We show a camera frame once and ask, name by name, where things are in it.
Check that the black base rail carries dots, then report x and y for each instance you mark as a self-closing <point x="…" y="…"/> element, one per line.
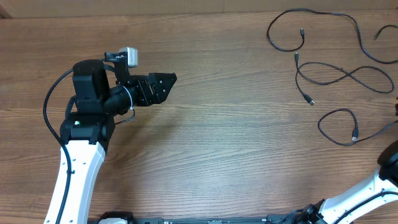
<point x="127" y="217"/>

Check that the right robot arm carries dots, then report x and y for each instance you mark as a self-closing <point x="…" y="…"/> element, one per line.
<point x="378" y="189"/>

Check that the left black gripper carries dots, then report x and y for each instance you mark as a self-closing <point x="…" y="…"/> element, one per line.
<point x="157" y="95"/>

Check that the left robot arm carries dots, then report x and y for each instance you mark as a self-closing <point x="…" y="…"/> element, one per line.
<point x="103" y="90"/>

